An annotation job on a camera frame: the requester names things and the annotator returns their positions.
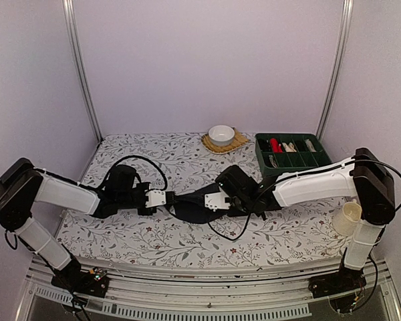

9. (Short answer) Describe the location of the black striped underwear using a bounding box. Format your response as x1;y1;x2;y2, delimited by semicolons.
257;138;273;152

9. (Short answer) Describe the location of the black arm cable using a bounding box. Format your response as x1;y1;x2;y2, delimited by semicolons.
207;158;401;242
103;155;168;193

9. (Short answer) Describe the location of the beige rolled cloth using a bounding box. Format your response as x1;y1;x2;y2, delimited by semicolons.
282;142;297;152

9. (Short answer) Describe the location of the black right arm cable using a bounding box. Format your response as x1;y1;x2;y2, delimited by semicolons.
207;158;401;242

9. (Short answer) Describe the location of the woven straw mat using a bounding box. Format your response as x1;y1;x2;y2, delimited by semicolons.
200;125;249;154

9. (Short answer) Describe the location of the red rolled cloth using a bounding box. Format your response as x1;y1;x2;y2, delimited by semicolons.
269;138;283;153

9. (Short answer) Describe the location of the green compartment organizer box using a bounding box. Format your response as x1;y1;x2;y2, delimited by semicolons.
255;133;331;177

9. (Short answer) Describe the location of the cream plastic cup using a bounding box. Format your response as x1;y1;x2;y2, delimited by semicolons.
331;199;362;237

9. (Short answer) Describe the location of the floral tablecloth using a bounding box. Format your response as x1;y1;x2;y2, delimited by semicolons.
57;133;349;269

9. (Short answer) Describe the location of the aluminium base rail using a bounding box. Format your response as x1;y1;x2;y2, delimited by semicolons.
15;259;401;321

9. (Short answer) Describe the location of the dark navy underwear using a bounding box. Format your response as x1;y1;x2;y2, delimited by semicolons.
165;187;229;224

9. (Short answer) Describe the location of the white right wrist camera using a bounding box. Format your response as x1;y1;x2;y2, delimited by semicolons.
204;191;231;212

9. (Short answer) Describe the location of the right aluminium frame post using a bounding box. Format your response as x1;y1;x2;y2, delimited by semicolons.
316;0;354;140

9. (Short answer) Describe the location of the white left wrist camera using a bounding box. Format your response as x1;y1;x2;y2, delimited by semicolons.
145;189;175;208

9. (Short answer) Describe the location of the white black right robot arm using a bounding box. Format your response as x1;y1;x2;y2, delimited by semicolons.
204;148;401;298

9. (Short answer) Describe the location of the aluminium frame post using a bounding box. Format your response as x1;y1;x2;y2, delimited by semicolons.
316;0;354;140
62;0;103;143

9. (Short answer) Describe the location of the left aluminium frame post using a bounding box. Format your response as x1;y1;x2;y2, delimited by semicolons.
62;0;103;143

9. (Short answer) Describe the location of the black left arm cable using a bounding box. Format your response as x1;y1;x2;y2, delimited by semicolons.
103;155;168;193

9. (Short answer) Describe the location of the white ceramic bowl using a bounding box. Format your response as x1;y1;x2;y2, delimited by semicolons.
208;125;235;146

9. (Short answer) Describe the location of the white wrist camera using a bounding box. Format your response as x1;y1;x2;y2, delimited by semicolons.
204;191;231;212
145;189;175;208

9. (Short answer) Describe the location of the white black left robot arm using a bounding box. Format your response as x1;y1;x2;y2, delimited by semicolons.
0;158;166;290

